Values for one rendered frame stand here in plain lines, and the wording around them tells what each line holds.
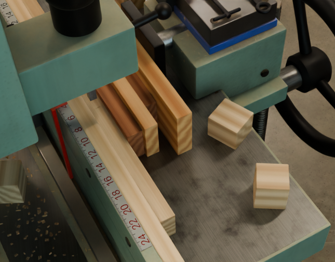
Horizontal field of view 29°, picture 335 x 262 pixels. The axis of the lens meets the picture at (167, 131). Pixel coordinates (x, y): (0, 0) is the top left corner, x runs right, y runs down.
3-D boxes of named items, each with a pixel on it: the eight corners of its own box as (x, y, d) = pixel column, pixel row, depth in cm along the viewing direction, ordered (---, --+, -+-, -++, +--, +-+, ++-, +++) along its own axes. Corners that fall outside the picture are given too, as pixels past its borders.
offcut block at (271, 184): (284, 184, 75) (288, 164, 72) (285, 209, 73) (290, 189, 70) (253, 183, 75) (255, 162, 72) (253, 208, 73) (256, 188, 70)
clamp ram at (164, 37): (207, 75, 85) (209, 25, 78) (157, 97, 83) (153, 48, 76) (173, 34, 90) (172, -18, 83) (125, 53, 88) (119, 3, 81)
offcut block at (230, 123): (206, 134, 80) (207, 117, 77) (224, 115, 82) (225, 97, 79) (235, 150, 78) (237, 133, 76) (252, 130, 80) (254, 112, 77)
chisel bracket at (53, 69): (141, 80, 74) (136, 26, 68) (26, 130, 70) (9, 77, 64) (112, 40, 78) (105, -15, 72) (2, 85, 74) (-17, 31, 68)
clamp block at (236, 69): (282, 78, 89) (290, 30, 82) (197, 117, 85) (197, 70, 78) (224, 14, 97) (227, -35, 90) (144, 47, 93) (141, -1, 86)
